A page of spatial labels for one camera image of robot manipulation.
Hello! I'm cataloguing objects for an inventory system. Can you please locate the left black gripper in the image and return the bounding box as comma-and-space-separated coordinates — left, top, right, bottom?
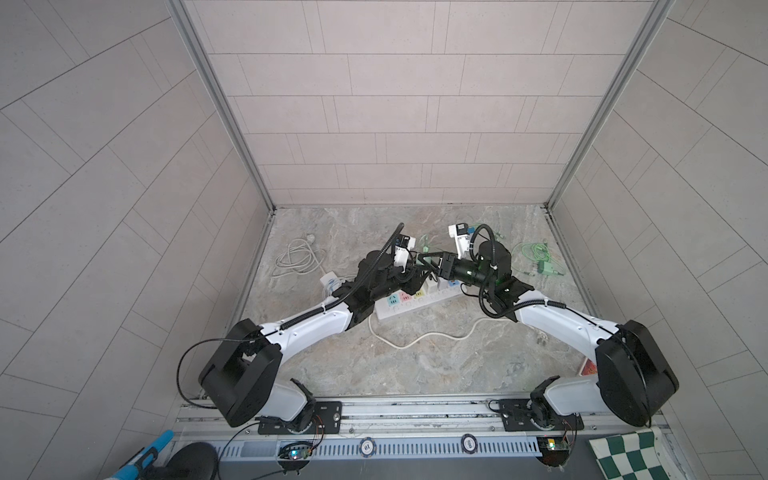
364, 259, 430, 304

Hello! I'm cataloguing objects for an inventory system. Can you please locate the long multicolour power strip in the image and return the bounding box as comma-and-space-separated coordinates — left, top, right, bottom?
374, 279, 463, 320

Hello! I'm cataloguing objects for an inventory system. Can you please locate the green charger with cable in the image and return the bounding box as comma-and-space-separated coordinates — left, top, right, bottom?
511, 242, 567, 277

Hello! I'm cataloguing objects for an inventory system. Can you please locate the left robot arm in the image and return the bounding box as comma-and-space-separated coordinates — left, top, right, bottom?
198, 251, 433, 433

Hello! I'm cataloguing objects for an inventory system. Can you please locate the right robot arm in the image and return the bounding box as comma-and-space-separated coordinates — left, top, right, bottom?
418, 240, 680, 429

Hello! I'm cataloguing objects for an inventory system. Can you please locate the red card packet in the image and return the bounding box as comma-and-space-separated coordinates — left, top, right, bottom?
579, 358, 597, 376

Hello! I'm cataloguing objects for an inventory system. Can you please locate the green white checkerboard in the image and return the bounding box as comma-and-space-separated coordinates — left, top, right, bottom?
589, 427, 685, 480

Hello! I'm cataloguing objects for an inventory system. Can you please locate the black round stool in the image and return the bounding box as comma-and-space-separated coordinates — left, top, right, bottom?
161, 442, 219, 480

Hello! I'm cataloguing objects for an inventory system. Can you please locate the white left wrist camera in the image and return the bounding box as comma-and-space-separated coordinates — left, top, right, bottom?
393, 234, 415, 272

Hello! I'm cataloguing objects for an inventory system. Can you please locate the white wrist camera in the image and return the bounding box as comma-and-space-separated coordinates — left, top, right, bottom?
393, 234, 415, 272
448, 222, 471, 259

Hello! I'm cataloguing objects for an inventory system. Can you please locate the long strip white cord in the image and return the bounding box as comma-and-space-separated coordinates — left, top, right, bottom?
367, 311, 511, 350

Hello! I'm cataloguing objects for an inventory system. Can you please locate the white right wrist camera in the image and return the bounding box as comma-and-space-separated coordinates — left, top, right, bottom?
448, 222, 471, 259

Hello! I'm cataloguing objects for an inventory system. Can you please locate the white power strip cord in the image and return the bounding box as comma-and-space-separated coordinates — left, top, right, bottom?
272, 232, 328, 278

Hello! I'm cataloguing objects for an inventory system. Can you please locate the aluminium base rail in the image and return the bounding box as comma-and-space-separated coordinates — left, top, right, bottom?
168, 394, 632, 462

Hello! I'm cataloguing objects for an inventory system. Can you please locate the blue handled tool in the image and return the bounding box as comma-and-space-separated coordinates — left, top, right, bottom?
107, 430, 174, 480

